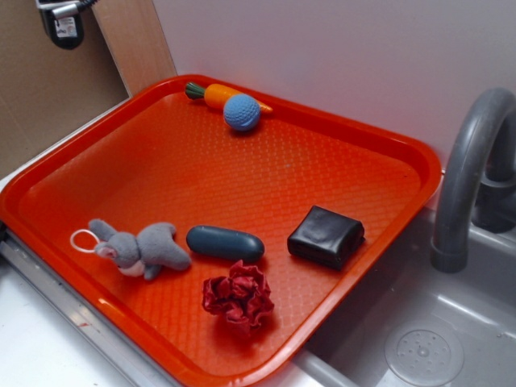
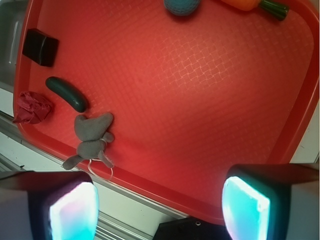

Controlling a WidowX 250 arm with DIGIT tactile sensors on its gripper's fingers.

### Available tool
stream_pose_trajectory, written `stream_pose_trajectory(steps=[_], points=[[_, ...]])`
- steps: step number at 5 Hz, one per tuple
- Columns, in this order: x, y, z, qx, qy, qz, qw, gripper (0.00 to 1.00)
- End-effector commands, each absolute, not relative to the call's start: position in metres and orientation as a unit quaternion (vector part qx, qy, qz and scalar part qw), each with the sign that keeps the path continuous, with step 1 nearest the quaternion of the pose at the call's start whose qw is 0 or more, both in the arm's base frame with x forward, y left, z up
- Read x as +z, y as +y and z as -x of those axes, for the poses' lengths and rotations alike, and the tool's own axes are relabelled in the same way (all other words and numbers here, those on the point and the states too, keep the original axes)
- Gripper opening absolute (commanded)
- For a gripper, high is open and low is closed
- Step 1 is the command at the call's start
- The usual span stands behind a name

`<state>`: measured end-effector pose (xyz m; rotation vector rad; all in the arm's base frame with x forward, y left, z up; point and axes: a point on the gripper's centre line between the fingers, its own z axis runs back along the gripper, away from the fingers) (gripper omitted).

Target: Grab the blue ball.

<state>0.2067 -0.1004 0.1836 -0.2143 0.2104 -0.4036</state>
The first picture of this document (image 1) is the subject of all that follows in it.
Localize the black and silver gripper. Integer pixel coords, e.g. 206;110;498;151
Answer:
35;0;97;50

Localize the blue dimpled ball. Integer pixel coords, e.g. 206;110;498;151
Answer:
223;94;261;132

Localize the wooden board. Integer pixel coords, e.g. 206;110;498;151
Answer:
94;0;177;96

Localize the orange toy carrot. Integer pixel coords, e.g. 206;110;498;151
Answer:
185;82;273;114

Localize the grey plush bunny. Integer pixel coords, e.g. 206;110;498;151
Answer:
69;219;192;281

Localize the dark blue oblong capsule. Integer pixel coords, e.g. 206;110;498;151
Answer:
186;225;265;263

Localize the orange plastic tray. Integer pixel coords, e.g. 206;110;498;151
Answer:
1;76;441;386

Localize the red crumpled lettuce toy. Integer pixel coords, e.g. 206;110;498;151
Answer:
202;260;275;337

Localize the black square block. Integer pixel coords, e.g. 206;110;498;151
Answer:
287;206;365;270

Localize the grey plastic faucet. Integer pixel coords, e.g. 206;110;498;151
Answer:
431;88;515;273

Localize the grey toy sink basin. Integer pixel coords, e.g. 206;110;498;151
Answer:
292;207;516;387

